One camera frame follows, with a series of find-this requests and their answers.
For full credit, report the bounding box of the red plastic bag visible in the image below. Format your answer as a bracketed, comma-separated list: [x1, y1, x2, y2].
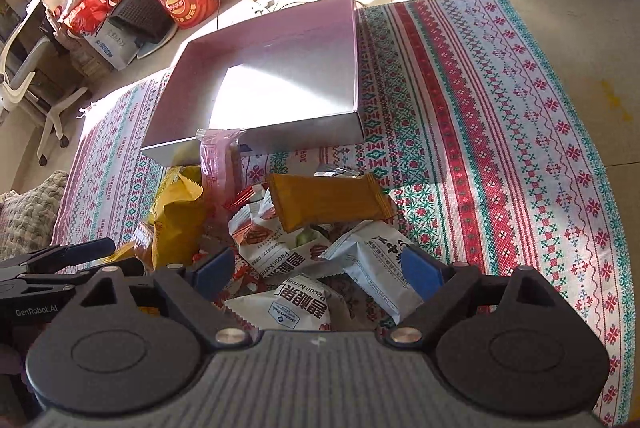
[58, 0, 122, 36]

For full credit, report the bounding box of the black mesh basket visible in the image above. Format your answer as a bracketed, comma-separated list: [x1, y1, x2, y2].
[108, 0, 175, 44]

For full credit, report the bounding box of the yellow waffle sandwich packet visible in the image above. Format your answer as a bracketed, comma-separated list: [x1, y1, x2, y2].
[132, 166, 206, 271]

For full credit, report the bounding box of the orange snack bar packet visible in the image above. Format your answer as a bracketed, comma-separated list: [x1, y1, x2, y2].
[267, 174, 395, 233]

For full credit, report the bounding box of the white cardboard box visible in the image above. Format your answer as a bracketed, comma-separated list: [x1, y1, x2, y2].
[85, 20, 140, 70]

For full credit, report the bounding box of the pink snack packet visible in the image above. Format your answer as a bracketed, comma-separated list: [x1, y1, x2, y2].
[196, 129, 244, 223]

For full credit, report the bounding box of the white blue snack packet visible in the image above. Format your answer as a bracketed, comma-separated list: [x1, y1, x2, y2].
[320, 221, 423, 324]

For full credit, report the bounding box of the pink cardboard box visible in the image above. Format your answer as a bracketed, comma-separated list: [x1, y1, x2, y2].
[141, 0, 364, 167]

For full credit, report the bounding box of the patterned red green cloth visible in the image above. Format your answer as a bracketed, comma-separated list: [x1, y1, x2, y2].
[51, 0, 633, 426]

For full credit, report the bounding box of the white pecan packet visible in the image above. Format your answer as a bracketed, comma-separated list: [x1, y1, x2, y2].
[228, 191, 340, 283]
[224, 274, 332, 332]

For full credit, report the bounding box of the white office chair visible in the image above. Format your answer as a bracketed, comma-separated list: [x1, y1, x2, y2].
[1, 32, 89, 166]

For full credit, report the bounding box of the beige knitted cushion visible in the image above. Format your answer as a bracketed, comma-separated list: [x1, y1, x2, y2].
[0, 170, 68, 261]

